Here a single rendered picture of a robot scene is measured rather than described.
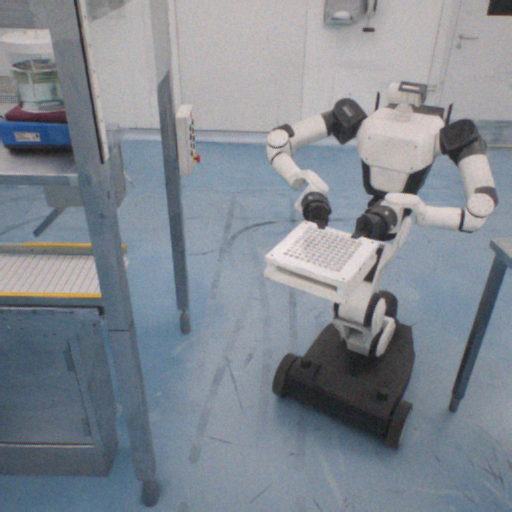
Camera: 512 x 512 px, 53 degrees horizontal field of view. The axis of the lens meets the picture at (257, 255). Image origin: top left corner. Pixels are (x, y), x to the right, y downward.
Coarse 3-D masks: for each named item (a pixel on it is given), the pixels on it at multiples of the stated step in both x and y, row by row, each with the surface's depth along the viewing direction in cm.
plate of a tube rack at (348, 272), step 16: (304, 224) 155; (288, 240) 147; (368, 240) 148; (272, 256) 140; (288, 256) 140; (336, 256) 140; (368, 256) 141; (304, 272) 135; (320, 272) 134; (336, 272) 134; (352, 272) 134
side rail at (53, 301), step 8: (0, 296) 145; (8, 296) 145; (16, 296) 145; (24, 296) 145; (32, 296) 145; (40, 296) 145; (0, 304) 147; (8, 304) 146; (56, 304) 146; (64, 304) 146; (72, 304) 146; (80, 304) 146; (88, 304) 146; (96, 304) 146
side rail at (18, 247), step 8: (0, 248) 168; (8, 248) 168; (16, 248) 168; (24, 248) 168; (32, 248) 168; (40, 248) 168; (48, 248) 168; (56, 248) 168; (64, 248) 168; (72, 248) 168; (80, 248) 168; (88, 248) 168
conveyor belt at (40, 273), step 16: (0, 256) 168; (16, 256) 168; (32, 256) 169; (48, 256) 169; (64, 256) 169; (80, 256) 169; (0, 272) 161; (16, 272) 161; (32, 272) 161; (48, 272) 161; (64, 272) 161; (80, 272) 161; (96, 272) 161; (0, 288) 154; (16, 288) 154; (32, 288) 154; (48, 288) 154; (64, 288) 154; (80, 288) 154; (96, 288) 154
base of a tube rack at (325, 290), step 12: (372, 264) 148; (264, 276) 144; (276, 276) 141; (288, 276) 140; (300, 276) 140; (360, 276) 140; (300, 288) 139; (312, 288) 136; (324, 288) 136; (336, 288) 135; (348, 288) 136; (336, 300) 134
